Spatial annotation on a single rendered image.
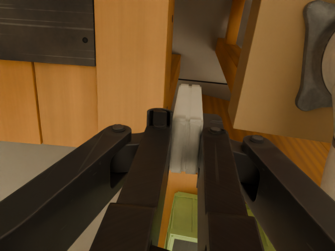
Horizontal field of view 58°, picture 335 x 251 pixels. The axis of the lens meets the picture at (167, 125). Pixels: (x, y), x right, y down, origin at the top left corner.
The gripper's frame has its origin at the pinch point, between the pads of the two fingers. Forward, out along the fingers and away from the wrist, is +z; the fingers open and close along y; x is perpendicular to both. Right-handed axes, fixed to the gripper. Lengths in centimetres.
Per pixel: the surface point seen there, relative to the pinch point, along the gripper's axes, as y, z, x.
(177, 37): -8, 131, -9
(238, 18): 17, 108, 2
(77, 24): -22.1, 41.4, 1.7
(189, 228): 3, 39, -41
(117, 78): -14.3, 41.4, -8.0
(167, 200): -3, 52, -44
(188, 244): 3, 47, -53
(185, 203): 2, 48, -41
